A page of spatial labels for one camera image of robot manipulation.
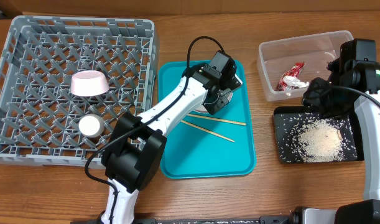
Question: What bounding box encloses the pink white tissue waste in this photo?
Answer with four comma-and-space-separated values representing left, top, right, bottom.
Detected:
283, 76, 309, 89

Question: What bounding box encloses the red white wrapper waste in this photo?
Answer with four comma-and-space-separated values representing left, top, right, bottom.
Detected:
277, 62, 309, 91

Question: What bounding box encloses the small pink bowl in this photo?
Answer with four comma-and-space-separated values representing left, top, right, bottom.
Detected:
70, 70, 109, 97

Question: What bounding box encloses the white plastic cup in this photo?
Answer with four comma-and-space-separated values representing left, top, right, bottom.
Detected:
78, 114, 104, 138

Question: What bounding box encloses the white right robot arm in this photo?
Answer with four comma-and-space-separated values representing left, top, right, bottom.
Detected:
289, 39, 380, 223

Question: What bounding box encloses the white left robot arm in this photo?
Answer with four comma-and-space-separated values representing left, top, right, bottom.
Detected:
101, 50, 243, 223

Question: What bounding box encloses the grey plastic dishwasher rack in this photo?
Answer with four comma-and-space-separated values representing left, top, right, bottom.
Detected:
0, 16, 159, 167

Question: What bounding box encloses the large white pink plate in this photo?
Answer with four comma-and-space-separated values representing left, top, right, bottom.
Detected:
195, 74, 243, 113

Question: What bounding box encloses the black tray with rice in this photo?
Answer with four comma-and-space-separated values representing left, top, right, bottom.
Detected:
272, 106, 364, 164

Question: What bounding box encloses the wooden chopstick left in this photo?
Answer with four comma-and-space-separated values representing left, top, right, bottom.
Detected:
181, 120, 235, 142

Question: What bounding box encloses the teal plastic tray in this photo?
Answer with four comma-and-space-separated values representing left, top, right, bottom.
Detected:
157, 58, 257, 180

